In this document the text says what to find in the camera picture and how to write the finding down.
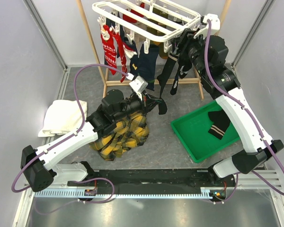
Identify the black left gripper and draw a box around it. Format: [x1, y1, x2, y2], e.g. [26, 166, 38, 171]
[113, 90, 162, 122]

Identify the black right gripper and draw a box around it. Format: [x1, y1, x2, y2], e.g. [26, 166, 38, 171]
[171, 27, 212, 78]

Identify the black beige stripe sock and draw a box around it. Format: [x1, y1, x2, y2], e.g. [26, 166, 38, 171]
[157, 53, 178, 115]
[208, 110, 231, 140]

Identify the navy green stripe sock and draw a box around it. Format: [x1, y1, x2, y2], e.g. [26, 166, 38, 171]
[138, 44, 159, 91]

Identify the navy santa sock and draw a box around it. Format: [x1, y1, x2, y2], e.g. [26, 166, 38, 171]
[123, 37, 139, 76]

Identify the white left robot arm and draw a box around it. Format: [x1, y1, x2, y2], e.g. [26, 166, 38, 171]
[20, 89, 162, 192]

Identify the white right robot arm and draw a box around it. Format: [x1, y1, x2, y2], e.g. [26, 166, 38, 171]
[176, 29, 284, 186]

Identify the white plastic clip hanger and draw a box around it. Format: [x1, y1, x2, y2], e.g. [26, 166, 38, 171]
[92, 0, 201, 53]

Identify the black blue sport sock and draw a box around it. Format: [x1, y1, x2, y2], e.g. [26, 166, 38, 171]
[170, 56, 192, 95]

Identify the olive orange sock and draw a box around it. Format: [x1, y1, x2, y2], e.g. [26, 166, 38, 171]
[147, 8, 168, 60]

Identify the yellow black plaid cloth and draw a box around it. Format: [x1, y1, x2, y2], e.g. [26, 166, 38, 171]
[89, 113, 150, 161]

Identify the red candy cane sock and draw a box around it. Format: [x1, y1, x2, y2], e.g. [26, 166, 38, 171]
[112, 31, 127, 73]

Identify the green plastic tray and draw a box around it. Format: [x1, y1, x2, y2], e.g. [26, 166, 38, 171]
[170, 101, 240, 163]

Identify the red cat face sock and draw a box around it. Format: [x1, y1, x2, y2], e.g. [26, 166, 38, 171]
[100, 25, 116, 68]

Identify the white folded towel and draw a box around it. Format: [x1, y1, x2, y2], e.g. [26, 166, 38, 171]
[38, 100, 82, 138]

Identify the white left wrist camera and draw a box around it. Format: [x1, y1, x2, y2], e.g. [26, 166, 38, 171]
[129, 76, 148, 101]

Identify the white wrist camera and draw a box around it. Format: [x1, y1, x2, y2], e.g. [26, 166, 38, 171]
[129, 76, 148, 101]
[194, 13, 221, 39]

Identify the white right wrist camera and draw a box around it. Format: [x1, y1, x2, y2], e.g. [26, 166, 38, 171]
[194, 13, 221, 39]

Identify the wooden clothes rack frame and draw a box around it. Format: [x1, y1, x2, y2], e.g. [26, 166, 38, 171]
[76, 0, 231, 100]

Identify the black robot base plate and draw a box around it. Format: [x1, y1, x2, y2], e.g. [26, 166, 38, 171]
[67, 162, 236, 194]

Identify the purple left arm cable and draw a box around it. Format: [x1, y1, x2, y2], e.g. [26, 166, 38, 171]
[11, 63, 135, 192]

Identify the light blue cable duct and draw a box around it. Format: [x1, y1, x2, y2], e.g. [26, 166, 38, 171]
[35, 188, 213, 199]

